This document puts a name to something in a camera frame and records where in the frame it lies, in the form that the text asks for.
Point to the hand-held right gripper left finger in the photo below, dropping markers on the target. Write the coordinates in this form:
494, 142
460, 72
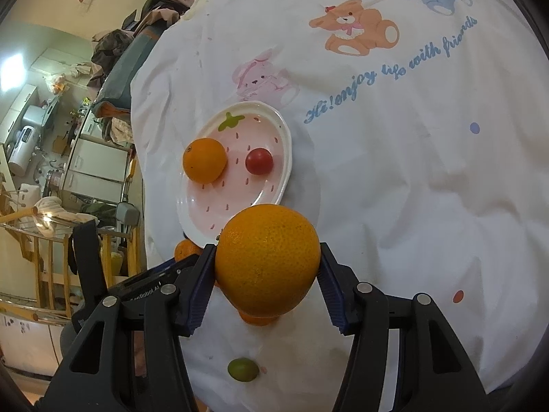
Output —
200, 294

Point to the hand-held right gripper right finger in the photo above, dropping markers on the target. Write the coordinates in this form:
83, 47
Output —
331, 294

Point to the small orange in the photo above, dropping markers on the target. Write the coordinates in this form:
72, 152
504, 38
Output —
205, 160
185, 249
257, 319

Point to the large orange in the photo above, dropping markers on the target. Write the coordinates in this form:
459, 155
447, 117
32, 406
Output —
266, 261

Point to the strawberry pattern plate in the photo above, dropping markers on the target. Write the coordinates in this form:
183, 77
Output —
240, 184

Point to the small green fruit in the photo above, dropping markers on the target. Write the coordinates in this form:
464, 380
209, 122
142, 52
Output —
243, 369

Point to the beige towel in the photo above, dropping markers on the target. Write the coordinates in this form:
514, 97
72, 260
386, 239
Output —
50, 212

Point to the white cabinet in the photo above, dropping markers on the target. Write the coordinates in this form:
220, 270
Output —
96, 161

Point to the red cherry tomato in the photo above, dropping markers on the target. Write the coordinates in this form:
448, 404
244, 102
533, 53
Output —
259, 161

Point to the white printed bedsheet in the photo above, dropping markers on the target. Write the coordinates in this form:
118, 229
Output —
407, 158

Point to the blue grey mattress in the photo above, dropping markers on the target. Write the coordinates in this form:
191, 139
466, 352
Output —
124, 73

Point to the pile of clothes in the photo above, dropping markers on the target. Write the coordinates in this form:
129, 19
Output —
128, 34

